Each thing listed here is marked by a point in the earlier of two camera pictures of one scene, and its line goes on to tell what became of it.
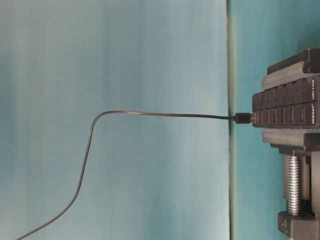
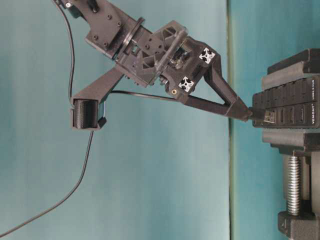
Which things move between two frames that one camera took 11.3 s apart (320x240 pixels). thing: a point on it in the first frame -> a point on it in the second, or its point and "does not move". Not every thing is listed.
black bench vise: x=301 y=147 does not move
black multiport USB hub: x=294 y=105 does not move
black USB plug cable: x=244 y=118 -> x=263 y=116
